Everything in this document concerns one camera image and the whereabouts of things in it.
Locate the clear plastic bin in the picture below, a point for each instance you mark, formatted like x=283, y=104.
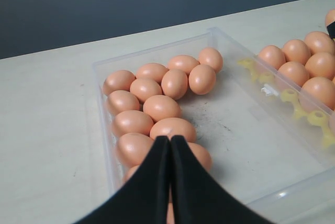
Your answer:
x=256, y=158

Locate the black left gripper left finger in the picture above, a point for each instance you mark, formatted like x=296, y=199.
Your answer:
x=144, y=197

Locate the yellow plastic egg tray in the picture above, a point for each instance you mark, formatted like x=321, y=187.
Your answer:
x=295, y=108

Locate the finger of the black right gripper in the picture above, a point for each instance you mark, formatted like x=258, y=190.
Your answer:
x=331, y=30

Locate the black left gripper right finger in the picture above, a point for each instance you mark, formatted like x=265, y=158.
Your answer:
x=197, y=197

